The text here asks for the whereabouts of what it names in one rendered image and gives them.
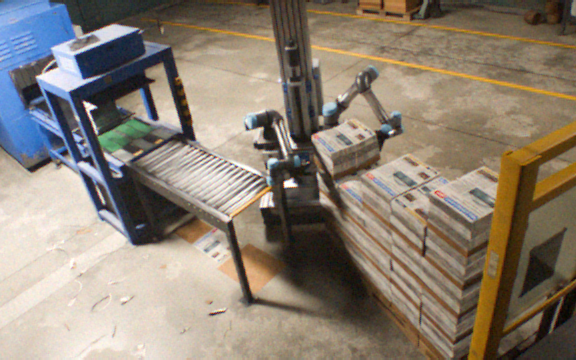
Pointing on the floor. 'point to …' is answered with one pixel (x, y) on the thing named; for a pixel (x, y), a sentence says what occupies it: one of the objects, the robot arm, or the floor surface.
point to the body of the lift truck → (575, 338)
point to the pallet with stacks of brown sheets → (390, 8)
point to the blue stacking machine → (15, 70)
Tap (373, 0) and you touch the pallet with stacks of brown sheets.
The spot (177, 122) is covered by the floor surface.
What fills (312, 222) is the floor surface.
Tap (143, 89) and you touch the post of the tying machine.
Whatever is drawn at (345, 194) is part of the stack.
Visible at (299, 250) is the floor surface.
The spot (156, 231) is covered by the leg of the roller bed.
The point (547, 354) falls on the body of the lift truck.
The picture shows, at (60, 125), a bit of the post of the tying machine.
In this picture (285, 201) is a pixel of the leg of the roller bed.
